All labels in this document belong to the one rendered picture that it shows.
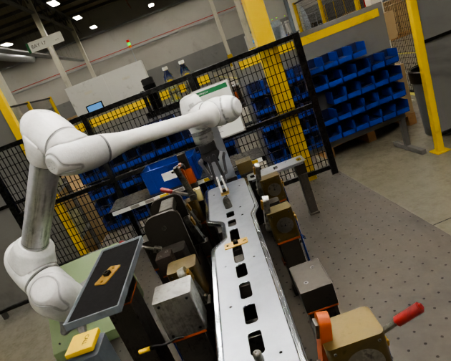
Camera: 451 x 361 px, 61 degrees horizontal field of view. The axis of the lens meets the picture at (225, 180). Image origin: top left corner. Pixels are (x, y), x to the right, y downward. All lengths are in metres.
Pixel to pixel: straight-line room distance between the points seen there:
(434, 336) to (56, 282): 1.25
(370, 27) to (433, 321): 3.21
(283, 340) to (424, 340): 0.49
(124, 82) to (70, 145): 6.94
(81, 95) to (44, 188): 6.89
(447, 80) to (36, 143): 3.63
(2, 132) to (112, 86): 4.80
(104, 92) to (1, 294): 5.05
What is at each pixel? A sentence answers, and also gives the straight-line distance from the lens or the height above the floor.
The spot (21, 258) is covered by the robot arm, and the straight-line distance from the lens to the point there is 1.68.
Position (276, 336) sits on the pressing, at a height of 1.00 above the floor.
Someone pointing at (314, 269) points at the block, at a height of 1.03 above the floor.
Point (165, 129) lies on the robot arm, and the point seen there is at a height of 1.42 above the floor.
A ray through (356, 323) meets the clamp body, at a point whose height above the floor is 1.06.
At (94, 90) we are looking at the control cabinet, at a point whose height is 1.77.
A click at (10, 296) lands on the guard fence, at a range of 4.17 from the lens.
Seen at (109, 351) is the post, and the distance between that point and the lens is 0.94.
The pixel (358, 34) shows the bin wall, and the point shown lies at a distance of 4.06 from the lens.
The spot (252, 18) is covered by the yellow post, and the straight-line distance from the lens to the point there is 2.25.
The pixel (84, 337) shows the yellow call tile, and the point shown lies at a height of 1.16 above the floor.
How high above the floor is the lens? 1.60
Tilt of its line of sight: 18 degrees down
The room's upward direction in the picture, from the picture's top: 21 degrees counter-clockwise
